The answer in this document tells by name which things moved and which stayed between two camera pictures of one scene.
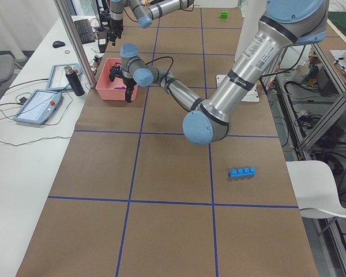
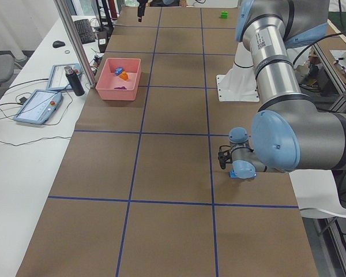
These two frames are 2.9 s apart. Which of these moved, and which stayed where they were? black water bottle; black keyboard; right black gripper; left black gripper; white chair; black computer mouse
Moved: right black gripper; left black gripper
Stayed: black computer mouse; black keyboard; white chair; black water bottle
